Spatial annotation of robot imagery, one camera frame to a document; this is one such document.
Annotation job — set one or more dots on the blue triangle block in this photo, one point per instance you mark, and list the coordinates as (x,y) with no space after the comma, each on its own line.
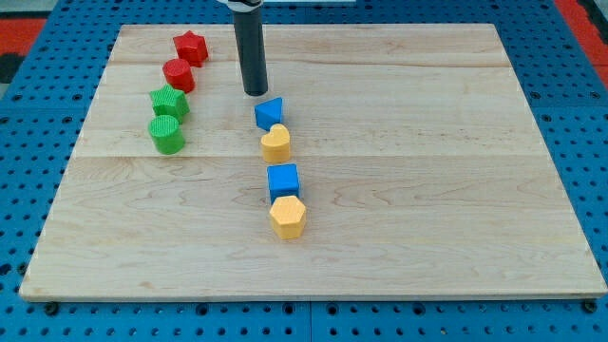
(269,113)

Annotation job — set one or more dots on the yellow heart block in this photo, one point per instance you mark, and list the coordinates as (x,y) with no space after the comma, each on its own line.
(276,144)

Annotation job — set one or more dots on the blue cube block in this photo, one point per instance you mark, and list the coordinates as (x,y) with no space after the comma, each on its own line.
(283,181)

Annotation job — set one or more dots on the yellow hexagon block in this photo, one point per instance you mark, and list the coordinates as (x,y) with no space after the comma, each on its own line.
(288,217)

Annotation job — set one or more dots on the wooden board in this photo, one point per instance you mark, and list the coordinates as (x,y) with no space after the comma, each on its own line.
(421,166)

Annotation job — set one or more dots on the green cylinder block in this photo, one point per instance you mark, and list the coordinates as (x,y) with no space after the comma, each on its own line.
(166,135)

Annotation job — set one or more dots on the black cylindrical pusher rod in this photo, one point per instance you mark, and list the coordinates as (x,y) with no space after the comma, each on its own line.
(250,45)

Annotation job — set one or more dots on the green star block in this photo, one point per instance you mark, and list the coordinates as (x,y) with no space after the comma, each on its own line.
(170,102)

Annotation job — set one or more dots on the red cylinder block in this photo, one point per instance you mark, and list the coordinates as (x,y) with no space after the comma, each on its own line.
(178,74)

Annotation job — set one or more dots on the red star block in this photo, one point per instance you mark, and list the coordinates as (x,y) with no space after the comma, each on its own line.
(192,48)

